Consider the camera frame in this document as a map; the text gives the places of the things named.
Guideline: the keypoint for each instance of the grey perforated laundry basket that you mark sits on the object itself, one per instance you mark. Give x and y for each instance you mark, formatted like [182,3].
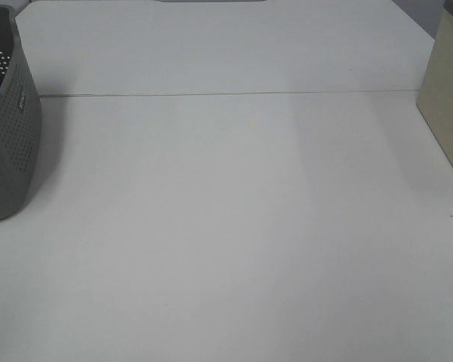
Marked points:
[20,118]

